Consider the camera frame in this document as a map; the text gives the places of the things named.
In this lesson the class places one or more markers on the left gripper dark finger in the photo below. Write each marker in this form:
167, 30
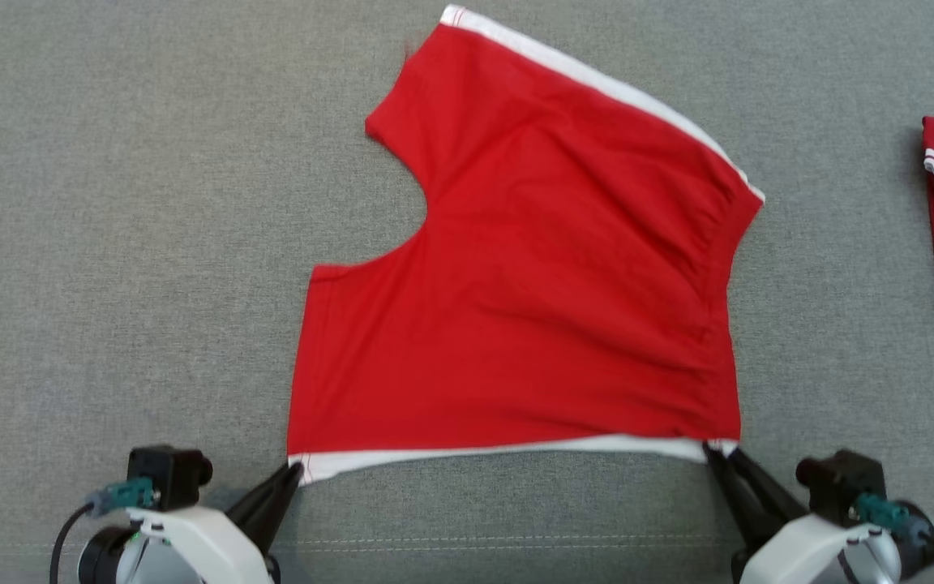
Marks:
260, 503
272, 527

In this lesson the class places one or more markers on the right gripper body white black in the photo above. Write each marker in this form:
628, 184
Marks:
807, 560

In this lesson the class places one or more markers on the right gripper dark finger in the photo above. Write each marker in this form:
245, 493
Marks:
771, 495
747, 511

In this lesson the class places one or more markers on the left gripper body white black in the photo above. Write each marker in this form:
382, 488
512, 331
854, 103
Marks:
191, 547

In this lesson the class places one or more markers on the red shorts with white band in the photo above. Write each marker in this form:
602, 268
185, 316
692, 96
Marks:
532, 284

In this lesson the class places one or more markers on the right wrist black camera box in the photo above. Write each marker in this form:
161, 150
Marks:
840, 483

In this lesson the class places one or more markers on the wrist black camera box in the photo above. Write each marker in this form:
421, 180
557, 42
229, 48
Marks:
840, 483
163, 474

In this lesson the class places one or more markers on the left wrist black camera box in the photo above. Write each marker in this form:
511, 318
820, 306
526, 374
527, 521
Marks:
163, 474

